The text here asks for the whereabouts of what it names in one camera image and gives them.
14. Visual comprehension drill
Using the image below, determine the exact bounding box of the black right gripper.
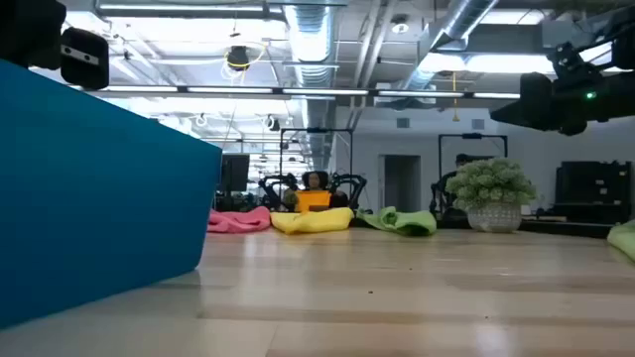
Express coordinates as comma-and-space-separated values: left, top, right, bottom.
489, 71, 591, 138

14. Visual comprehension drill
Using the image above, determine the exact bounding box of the teal plastic tray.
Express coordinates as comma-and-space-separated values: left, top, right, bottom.
0, 58, 223, 330

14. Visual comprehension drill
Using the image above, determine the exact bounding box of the green microfiber towel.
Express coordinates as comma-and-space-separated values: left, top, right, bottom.
355, 205, 439, 238
606, 219, 635, 264

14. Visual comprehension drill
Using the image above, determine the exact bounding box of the yellow microfiber towel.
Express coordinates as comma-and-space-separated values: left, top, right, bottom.
270, 206, 356, 236

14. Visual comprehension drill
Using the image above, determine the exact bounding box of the pink microfiber towel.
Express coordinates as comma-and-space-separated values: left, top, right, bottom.
206, 206, 272, 235

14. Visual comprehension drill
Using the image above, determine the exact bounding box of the person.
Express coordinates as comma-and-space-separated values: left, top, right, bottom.
300, 170, 332, 195
430, 152, 480, 219

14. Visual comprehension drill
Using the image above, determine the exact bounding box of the artificial green plant in pot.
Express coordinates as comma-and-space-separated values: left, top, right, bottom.
444, 157, 538, 234

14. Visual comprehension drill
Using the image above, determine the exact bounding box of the black shelving unit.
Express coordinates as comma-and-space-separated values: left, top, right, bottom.
554, 160, 633, 225

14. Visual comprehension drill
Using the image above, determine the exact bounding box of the grey door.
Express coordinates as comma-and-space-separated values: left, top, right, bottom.
379, 154, 423, 213

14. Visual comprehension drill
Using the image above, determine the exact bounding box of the black background monitor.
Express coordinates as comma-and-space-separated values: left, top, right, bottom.
219, 153, 251, 194

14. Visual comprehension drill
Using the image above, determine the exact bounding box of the black background rig frame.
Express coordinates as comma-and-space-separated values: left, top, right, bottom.
279, 127, 355, 209
437, 132, 509, 214

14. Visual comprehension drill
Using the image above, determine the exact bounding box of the black aluminium table frame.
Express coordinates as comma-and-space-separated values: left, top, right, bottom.
436, 216, 616, 240

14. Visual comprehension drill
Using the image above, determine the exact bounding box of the overhead frame bar with lights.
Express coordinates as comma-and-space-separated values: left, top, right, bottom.
68, 84, 522, 100

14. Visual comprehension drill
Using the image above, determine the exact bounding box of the black ceiling-mounted camera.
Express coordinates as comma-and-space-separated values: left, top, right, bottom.
226, 45, 251, 72

